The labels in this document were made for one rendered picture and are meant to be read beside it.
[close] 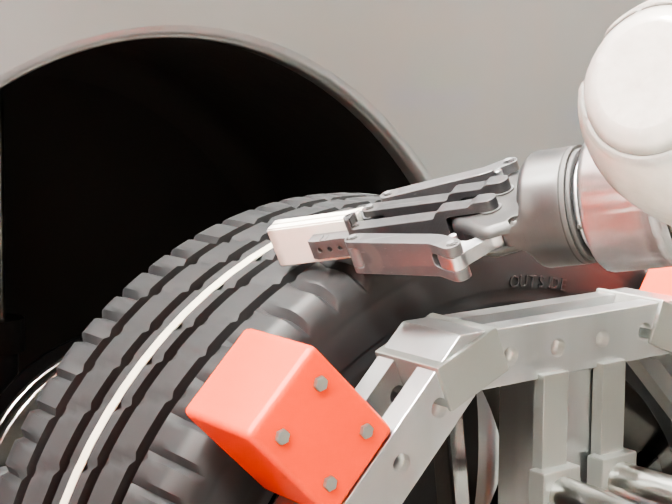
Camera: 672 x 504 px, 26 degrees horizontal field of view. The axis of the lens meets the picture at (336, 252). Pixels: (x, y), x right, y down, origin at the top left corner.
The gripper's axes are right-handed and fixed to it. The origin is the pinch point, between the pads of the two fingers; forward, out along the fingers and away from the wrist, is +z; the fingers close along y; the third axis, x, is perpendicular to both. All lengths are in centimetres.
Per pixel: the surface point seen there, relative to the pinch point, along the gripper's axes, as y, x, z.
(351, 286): -2.1, -3.0, -2.4
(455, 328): -3.1, -6.4, -9.6
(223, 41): 31.4, 6.3, 23.2
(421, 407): -9.1, -8.5, -8.7
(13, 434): 7, -20, 46
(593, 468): 1.0, -21.1, -14.0
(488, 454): 43, -50, 18
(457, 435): 3.3, -19.4, -3.0
